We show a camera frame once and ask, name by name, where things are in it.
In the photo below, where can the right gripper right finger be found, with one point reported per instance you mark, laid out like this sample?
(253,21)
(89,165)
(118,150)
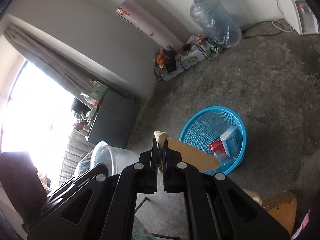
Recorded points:
(172,175)

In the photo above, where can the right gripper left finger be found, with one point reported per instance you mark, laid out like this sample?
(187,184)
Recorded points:
(147,176)

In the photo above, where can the brown cardboard piece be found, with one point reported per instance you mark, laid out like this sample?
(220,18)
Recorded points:
(202,161)

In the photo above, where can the clear plastic snack wrapper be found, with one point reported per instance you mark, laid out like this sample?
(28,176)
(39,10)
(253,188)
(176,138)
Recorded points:
(224,158)

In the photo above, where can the blue white paper box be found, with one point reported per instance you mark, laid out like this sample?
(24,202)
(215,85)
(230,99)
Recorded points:
(231,141)

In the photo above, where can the clear plastic bucket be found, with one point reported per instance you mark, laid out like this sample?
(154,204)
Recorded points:
(114,158)

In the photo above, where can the red snack bag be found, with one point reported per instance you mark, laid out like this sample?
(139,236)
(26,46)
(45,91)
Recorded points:
(216,147)

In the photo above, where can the blue plastic basket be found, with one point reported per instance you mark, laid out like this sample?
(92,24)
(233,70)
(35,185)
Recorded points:
(207,126)

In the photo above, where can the dark grey cabinet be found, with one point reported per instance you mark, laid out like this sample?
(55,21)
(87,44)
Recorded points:
(114,121)

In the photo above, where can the floral teal quilt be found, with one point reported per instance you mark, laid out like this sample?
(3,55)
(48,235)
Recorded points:
(139,232)

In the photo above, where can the green plastic storage basket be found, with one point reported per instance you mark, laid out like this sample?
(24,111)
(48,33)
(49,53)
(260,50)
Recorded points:
(98,91)

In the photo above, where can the black bag on cabinet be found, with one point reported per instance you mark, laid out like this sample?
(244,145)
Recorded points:
(79,107)

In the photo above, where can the wooden stool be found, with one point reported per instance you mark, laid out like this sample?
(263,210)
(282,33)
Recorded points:
(283,209)

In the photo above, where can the white power strip box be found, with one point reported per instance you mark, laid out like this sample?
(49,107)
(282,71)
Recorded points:
(198,48)

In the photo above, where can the beige curtain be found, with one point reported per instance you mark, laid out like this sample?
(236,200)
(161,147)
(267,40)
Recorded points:
(66,73)

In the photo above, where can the pink bag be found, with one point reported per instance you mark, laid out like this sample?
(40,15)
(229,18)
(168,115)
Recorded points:
(304,223)

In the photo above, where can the pink rolled mat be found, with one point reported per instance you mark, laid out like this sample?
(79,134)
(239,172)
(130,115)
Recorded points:
(153,28)

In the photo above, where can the empty water jug on floor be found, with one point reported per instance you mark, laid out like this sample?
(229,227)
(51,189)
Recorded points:
(212,17)

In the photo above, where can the white water dispenser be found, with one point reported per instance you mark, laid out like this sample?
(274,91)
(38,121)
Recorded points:
(299,15)

